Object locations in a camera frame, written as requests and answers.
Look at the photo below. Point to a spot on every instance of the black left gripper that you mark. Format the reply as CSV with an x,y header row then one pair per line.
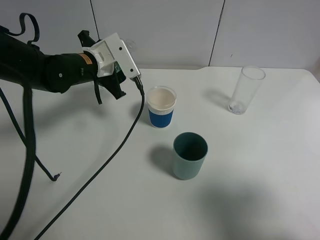
x,y
111,82

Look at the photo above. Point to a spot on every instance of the clear bottle green label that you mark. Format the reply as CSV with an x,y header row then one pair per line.
x,y
130,45

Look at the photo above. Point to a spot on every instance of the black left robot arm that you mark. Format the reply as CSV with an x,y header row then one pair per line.
x,y
21,62

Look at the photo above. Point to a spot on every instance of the white cup blue sleeve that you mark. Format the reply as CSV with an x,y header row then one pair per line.
x,y
161,102

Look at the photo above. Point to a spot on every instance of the teal green cup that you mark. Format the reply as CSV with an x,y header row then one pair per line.
x,y
189,152

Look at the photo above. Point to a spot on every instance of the tall clear glass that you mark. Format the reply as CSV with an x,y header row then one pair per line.
x,y
249,81

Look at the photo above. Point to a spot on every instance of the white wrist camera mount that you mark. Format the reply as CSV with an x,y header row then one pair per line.
x,y
112,50

